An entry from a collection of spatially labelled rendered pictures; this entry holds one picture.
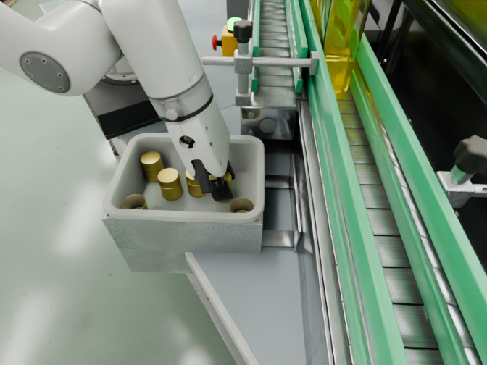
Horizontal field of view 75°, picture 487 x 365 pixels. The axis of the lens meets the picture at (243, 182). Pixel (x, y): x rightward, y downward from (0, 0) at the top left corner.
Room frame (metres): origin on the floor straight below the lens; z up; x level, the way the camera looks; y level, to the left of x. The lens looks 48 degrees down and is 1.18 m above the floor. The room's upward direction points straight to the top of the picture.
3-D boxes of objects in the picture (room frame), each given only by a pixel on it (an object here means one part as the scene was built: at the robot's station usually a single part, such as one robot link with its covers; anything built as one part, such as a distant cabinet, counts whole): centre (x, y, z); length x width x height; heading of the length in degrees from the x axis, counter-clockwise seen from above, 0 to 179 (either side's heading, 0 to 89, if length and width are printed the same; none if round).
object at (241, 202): (0.28, 0.00, 0.79); 0.04 x 0.04 x 0.04
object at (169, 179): (0.35, 0.12, 0.79); 0.04 x 0.04 x 0.04
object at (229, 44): (0.87, 0.02, 0.79); 0.07 x 0.07 x 0.07; 88
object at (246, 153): (0.33, 0.08, 0.80); 0.22 x 0.17 x 0.09; 88
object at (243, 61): (0.44, -0.02, 0.95); 0.17 x 0.03 x 0.12; 88
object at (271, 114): (0.44, -0.04, 0.85); 0.09 x 0.04 x 0.07; 88
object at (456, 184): (0.19, -0.21, 0.94); 0.07 x 0.04 x 0.13; 88
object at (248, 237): (0.33, 0.05, 0.79); 0.27 x 0.17 x 0.08; 88
